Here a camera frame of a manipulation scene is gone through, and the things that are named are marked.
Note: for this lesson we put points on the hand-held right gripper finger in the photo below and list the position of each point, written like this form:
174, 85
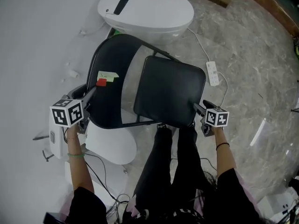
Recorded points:
208, 105
199, 110

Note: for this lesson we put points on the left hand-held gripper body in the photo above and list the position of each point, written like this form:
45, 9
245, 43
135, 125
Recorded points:
67, 113

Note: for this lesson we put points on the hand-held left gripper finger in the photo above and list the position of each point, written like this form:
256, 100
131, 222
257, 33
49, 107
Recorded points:
77, 93
90, 95

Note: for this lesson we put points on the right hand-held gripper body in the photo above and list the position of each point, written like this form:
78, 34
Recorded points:
217, 118

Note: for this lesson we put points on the black folding chair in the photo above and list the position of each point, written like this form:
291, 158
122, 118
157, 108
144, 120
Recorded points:
168, 90

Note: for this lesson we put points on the person's left forearm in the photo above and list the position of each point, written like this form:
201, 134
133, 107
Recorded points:
78, 169

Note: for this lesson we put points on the person's right forearm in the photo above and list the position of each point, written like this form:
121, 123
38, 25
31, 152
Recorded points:
224, 157

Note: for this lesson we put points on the person's right sneaker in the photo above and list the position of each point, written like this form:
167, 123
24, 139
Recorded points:
192, 124

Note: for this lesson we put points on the person's sneaker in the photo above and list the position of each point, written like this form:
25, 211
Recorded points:
192, 124
162, 126

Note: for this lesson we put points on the red sticker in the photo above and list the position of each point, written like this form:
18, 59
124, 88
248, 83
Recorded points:
101, 83

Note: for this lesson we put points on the pale green paper note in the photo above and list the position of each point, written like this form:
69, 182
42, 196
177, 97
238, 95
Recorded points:
108, 75

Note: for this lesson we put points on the black wrist band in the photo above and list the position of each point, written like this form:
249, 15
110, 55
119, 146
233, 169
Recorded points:
223, 144

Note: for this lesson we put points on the white power strip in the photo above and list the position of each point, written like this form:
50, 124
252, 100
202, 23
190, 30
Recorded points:
213, 73

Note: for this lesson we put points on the black metal rod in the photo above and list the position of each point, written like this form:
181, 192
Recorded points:
47, 156
42, 138

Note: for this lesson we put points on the person's left sneaker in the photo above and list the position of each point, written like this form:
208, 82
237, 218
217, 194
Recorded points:
162, 126

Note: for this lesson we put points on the white toilet with tank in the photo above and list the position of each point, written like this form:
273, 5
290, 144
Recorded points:
109, 143

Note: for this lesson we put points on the person's black trousers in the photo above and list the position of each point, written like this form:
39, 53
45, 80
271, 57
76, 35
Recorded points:
161, 167

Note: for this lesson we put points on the green plastic bottle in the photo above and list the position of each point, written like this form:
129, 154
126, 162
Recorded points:
116, 32

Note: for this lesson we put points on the person's black printed shirt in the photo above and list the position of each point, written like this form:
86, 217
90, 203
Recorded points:
233, 195

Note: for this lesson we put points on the green black sneaker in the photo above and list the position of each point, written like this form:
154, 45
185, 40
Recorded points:
296, 49

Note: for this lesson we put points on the white smart toilet black strip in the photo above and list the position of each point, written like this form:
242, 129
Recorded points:
151, 10

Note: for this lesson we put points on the wooden platform edge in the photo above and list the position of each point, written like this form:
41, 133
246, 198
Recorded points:
273, 1

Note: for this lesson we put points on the white wall pipe stub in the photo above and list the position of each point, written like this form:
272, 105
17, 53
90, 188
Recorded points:
73, 73

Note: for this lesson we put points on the small white wall valve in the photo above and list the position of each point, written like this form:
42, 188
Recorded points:
82, 32

